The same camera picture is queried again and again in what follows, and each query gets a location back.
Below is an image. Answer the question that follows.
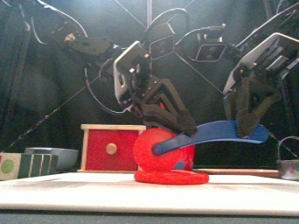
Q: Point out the flat red dough disc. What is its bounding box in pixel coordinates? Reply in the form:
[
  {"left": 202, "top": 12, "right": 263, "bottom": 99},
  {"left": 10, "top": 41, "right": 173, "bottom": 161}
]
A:
[{"left": 134, "top": 170, "right": 211, "bottom": 186}]

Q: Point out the wooden box with red front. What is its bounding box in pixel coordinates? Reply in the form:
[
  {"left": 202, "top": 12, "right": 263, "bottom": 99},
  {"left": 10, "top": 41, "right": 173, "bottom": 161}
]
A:
[{"left": 78, "top": 123, "right": 147, "bottom": 173}]

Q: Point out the red plastic cup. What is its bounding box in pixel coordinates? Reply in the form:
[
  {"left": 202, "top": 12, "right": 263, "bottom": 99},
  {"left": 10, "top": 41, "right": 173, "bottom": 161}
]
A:
[{"left": 179, "top": 143, "right": 197, "bottom": 172}]

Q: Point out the brown wooden rod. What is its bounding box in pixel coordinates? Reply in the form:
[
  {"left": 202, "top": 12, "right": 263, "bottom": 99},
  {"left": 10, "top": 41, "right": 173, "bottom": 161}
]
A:
[{"left": 191, "top": 168, "right": 282, "bottom": 179}]

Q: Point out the small metal bucket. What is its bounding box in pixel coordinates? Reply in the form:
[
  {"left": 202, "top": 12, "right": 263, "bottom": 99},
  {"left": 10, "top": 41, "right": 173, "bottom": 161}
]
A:
[{"left": 275, "top": 136, "right": 299, "bottom": 181}]

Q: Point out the white cutting board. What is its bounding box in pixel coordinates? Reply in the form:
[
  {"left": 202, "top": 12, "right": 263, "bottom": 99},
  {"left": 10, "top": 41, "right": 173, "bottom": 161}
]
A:
[{"left": 0, "top": 171, "right": 299, "bottom": 217}]

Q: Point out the green and white patterned block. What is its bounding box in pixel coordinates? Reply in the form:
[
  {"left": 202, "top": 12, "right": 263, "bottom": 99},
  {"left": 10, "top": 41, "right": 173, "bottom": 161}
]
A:
[{"left": 0, "top": 152, "right": 61, "bottom": 181}]

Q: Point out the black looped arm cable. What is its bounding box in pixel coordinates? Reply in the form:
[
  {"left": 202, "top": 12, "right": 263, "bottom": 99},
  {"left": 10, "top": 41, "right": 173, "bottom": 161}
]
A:
[{"left": 83, "top": 66, "right": 134, "bottom": 116}]

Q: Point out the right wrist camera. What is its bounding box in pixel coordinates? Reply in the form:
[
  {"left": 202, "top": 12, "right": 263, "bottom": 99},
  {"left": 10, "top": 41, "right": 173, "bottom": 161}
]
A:
[{"left": 194, "top": 25, "right": 229, "bottom": 64}]

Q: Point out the vertical metal frame pole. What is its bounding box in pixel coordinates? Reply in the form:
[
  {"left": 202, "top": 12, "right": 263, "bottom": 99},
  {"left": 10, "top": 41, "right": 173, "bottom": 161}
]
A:
[{"left": 145, "top": 0, "right": 155, "bottom": 29}]

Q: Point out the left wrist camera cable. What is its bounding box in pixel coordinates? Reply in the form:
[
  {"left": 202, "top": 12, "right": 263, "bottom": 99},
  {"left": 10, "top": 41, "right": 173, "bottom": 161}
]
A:
[{"left": 141, "top": 7, "right": 193, "bottom": 45}]

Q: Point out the thin arm cable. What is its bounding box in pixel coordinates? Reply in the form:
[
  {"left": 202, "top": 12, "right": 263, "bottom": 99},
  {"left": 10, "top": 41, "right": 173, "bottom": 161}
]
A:
[{"left": 30, "top": 0, "right": 90, "bottom": 46}]

